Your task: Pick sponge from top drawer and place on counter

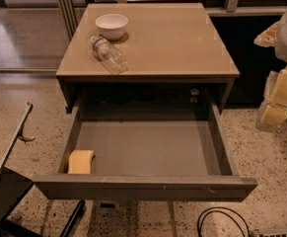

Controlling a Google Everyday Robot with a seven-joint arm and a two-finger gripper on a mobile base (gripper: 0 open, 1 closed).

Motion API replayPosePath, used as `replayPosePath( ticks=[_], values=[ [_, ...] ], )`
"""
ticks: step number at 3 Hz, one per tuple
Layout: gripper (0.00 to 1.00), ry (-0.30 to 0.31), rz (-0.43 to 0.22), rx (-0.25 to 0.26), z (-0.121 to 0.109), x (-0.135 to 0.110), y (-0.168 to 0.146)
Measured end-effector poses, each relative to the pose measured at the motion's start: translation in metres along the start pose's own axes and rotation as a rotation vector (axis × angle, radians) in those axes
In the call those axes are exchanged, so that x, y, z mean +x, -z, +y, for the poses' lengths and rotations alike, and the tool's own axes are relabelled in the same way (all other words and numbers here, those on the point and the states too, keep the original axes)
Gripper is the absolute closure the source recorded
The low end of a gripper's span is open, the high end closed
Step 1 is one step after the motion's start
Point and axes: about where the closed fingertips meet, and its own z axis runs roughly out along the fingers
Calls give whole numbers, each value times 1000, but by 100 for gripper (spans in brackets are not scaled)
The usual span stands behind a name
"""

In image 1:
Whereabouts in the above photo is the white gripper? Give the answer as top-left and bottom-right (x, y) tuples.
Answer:
(253, 22), (287, 126)

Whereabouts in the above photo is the yellow sponge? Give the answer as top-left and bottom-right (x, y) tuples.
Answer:
(68, 150), (95, 174)

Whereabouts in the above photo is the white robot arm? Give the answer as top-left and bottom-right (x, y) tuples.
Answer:
(253, 11), (287, 131)

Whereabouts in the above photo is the open grey top drawer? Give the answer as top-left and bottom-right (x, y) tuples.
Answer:
(34, 99), (257, 201)

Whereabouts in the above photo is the brown glass-top cabinet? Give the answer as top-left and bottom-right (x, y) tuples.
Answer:
(56, 3), (239, 110)

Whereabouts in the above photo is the white ceramic bowl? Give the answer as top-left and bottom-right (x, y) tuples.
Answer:
(95, 14), (128, 40)

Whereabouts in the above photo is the clear plastic water bottle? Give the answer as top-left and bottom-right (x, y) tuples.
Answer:
(90, 37), (128, 75)

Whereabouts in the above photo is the grey metal bar with hook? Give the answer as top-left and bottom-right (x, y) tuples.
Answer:
(0, 103), (35, 174)

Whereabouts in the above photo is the black cable loop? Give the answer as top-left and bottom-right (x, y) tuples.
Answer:
(196, 206), (251, 237)

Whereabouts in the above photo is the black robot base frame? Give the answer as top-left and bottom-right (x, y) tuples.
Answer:
(0, 167), (42, 237)

